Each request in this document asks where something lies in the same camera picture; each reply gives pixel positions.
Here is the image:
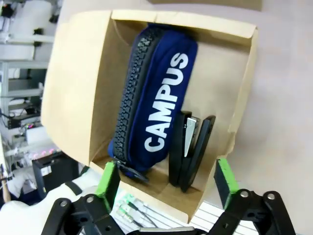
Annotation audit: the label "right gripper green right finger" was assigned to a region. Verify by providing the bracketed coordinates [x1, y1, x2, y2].
[207, 158, 294, 235]

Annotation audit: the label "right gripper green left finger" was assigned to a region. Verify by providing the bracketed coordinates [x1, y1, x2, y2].
[41, 161, 122, 235]

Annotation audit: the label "black stapler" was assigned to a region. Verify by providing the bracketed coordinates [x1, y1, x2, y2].
[168, 110, 217, 193]

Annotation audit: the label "navy blue CAMPUS pencil pouch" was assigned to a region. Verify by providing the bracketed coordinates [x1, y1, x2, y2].
[107, 23, 198, 183]

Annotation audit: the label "black equipment box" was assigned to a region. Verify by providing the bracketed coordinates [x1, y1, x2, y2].
[31, 151, 83, 199]

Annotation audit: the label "cardboard box with open lid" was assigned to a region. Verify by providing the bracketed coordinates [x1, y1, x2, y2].
[41, 9, 259, 224]

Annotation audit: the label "metal shelf rack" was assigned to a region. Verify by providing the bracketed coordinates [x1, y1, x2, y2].
[0, 60, 49, 157]

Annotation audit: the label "white cylindrical equipment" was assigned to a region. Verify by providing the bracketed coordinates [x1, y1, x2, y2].
[0, 0, 61, 61]

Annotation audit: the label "thin cables with green connectors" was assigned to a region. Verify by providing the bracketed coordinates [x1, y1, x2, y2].
[116, 194, 158, 228]

